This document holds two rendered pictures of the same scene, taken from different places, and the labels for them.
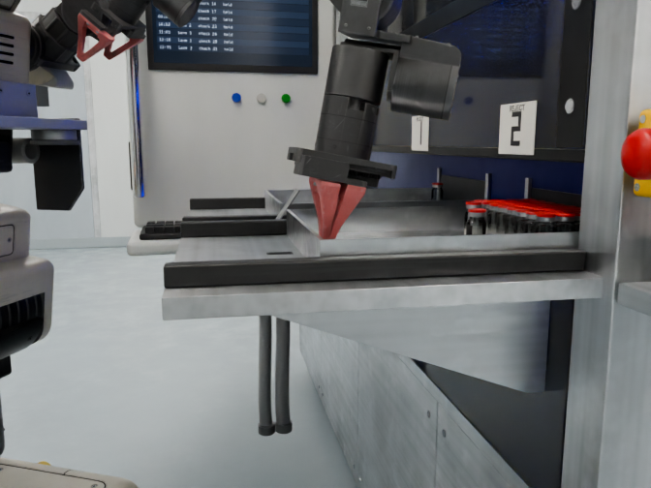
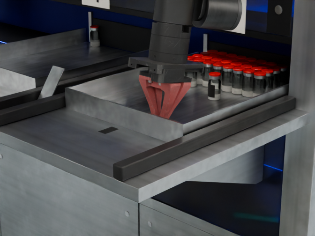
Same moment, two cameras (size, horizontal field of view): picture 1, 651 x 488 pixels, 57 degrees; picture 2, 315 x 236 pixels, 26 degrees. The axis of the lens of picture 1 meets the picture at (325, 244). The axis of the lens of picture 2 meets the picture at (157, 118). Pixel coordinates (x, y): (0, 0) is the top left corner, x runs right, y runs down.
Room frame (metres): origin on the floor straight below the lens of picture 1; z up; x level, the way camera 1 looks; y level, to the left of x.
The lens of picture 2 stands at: (-0.16, 0.57, 1.24)
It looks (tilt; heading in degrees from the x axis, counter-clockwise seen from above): 19 degrees down; 324
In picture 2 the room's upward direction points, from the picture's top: straight up
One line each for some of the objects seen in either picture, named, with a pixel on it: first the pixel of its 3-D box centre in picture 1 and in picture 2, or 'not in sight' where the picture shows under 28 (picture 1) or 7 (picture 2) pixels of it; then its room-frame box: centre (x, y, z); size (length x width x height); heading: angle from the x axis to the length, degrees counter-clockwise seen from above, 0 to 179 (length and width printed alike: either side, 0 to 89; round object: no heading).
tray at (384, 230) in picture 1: (441, 232); (191, 91); (0.71, -0.14, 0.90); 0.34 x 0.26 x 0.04; 101
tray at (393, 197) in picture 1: (368, 204); (63, 57); (1.04, -0.08, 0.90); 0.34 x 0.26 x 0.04; 101
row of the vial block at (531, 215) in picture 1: (510, 225); (222, 77); (0.72, -0.22, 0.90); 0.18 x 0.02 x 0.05; 11
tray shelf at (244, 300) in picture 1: (352, 235); (94, 95); (0.86, -0.04, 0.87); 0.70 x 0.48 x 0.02; 11
